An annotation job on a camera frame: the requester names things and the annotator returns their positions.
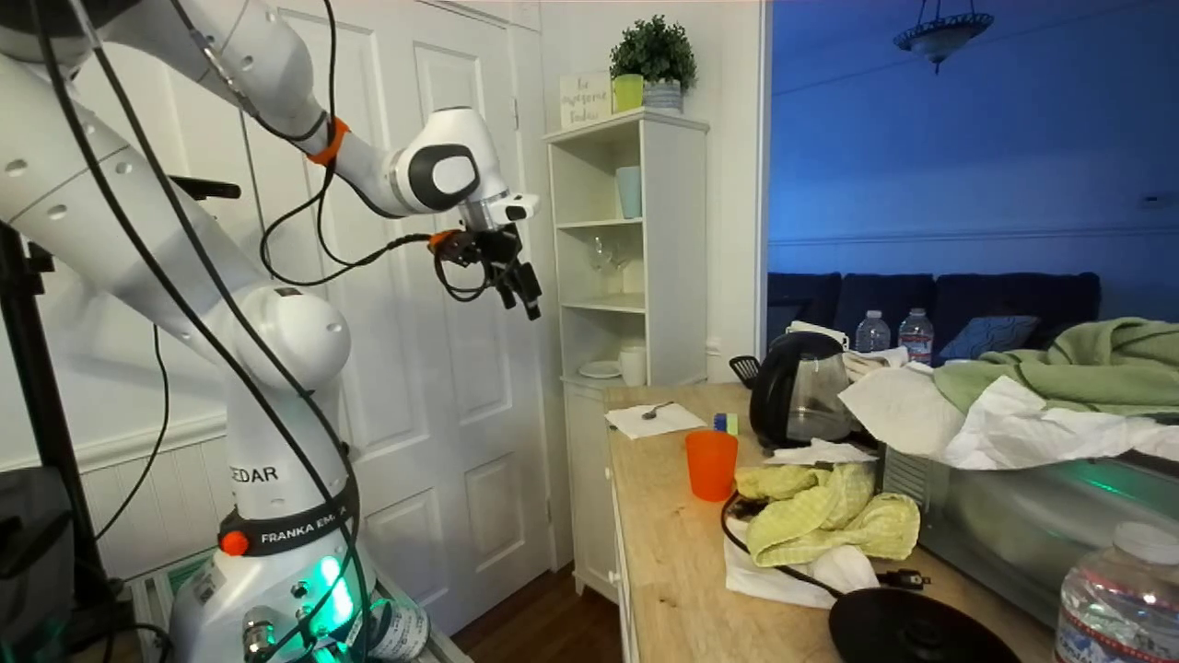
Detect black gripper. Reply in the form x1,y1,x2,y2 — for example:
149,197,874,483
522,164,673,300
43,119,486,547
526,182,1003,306
454,220,544,326

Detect white dresser with wood top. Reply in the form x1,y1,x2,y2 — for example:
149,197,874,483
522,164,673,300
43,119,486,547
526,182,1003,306
605,380,1060,663

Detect clear glassware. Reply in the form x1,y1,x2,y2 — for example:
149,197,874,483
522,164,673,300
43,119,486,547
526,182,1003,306
580,234,648,306

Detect stacked white bowls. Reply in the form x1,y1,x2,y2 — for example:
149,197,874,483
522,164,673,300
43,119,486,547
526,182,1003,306
572,342,648,392

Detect pale blue cup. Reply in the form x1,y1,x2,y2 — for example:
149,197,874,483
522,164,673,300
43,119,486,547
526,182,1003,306
610,164,645,225

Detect white panelled door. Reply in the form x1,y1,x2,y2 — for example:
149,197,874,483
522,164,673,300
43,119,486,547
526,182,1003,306
160,0,556,638

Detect white shelf unit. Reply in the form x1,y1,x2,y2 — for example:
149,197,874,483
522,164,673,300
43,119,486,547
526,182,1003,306
544,106,716,603

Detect white paper sheet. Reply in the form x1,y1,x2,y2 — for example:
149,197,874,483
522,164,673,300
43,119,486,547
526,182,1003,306
602,399,712,441

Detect white sign board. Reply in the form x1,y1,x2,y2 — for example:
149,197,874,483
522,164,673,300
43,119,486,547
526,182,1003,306
556,69,617,133

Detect light green pot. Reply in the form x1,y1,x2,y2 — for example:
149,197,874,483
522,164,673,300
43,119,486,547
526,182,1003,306
607,69,648,119

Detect orange plastic cup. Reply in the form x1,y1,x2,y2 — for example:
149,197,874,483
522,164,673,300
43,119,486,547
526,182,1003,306
680,429,744,505

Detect green potted plant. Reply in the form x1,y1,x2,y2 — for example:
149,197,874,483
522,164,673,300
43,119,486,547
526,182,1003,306
607,13,701,116

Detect black electric kettle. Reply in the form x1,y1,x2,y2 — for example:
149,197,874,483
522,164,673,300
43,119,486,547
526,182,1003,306
744,328,866,453

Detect clear water bottle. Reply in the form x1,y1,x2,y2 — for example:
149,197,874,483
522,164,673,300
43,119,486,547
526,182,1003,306
894,306,940,370
850,306,894,359

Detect yellow-green towel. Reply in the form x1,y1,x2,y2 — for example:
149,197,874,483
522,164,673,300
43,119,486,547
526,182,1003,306
732,456,925,570

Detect white cloth under towel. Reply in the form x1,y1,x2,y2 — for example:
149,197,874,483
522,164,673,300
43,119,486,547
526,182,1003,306
720,538,884,612

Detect dark blue sofa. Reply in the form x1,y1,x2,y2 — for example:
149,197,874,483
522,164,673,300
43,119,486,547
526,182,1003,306
768,269,1104,374

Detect blue pillow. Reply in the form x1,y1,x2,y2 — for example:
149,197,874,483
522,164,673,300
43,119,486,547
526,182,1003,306
936,315,1041,370

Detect white crumpled cloth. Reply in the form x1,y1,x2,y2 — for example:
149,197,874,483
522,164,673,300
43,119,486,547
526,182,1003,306
835,361,1179,474

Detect black tripod stand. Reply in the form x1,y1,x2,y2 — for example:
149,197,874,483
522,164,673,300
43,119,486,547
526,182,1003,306
0,225,127,643

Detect hanging ceiling lamp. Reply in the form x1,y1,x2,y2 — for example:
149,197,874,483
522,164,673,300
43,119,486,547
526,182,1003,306
892,0,998,75

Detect black round pan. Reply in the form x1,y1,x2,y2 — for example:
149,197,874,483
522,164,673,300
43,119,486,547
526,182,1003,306
824,587,1023,663

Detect black bag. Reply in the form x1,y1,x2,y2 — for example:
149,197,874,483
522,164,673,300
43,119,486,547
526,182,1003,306
0,465,80,655

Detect green blanket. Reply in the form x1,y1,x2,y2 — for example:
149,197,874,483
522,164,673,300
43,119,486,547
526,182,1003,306
933,315,1179,422

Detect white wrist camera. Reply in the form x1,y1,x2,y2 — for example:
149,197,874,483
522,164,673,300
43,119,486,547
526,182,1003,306
492,193,542,234

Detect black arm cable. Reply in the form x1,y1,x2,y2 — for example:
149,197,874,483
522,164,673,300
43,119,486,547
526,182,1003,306
29,0,492,663

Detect black camera on stand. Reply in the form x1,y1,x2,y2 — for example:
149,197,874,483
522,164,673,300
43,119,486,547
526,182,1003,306
169,174,244,202

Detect thin black camera cable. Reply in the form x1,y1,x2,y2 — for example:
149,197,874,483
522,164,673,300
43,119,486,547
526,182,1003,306
92,326,177,547

